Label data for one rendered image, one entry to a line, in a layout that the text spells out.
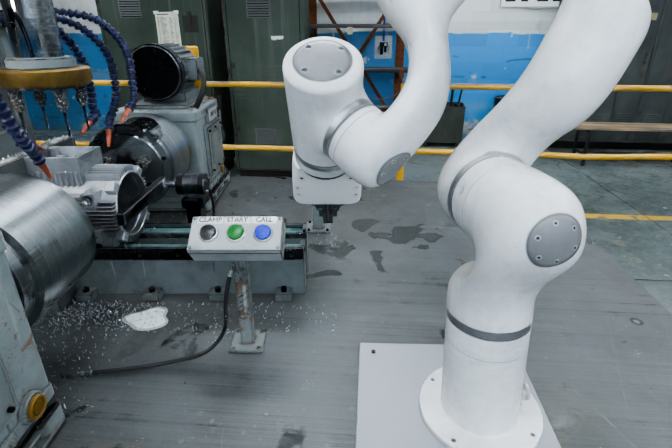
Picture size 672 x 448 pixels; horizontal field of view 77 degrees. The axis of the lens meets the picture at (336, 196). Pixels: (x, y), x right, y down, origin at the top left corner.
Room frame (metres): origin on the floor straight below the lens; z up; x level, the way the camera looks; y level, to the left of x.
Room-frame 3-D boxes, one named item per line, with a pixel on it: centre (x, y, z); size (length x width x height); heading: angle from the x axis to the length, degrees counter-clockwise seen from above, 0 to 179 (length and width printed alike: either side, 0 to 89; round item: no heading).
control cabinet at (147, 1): (4.29, 1.62, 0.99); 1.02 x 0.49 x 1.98; 85
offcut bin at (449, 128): (5.42, -1.36, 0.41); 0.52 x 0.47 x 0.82; 85
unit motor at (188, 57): (1.59, 0.57, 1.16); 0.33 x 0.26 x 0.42; 0
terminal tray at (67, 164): (0.96, 0.64, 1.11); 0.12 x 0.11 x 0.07; 90
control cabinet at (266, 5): (4.21, 0.62, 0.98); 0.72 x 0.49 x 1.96; 85
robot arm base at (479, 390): (0.52, -0.23, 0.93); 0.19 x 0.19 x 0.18
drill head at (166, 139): (1.29, 0.60, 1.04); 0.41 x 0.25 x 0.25; 0
